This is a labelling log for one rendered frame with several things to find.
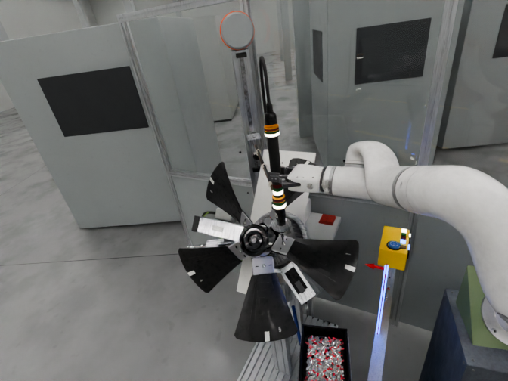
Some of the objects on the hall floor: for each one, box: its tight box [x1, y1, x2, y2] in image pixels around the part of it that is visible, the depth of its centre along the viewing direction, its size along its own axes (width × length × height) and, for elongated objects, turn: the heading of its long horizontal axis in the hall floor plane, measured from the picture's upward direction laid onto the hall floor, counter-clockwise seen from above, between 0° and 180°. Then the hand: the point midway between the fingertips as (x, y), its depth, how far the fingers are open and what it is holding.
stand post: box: [271, 337, 292, 375], centre depth 157 cm, size 4×9×91 cm, turn 76°
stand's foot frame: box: [237, 314, 338, 381], centre depth 185 cm, size 62×46×8 cm
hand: (277, 174), depth 92 cm, fingers closed on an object, 4 cm apart
